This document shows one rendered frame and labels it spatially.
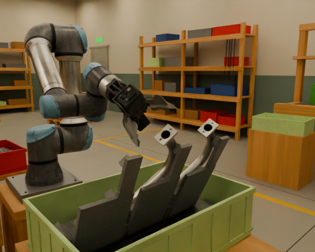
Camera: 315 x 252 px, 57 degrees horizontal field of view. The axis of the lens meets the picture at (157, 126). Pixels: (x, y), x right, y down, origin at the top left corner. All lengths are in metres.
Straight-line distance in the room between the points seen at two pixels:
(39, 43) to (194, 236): 0.86
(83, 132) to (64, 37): 0.39
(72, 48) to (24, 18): 9.98
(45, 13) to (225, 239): 10.95
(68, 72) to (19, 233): 0.64
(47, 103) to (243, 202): 0.69
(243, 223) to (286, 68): 5.07
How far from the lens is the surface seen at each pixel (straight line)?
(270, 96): 6.09
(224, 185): 1.10
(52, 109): 0.96
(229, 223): 0.97
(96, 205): 0.72
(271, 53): 6.10
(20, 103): 10.49
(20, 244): 1.10
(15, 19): 11.13
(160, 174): 0.88
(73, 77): 1.27
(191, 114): 6.60
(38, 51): 1.16
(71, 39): 1.27
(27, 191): 1.25
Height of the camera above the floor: 1.34
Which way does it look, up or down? 11 degrees down
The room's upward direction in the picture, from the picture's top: straight up
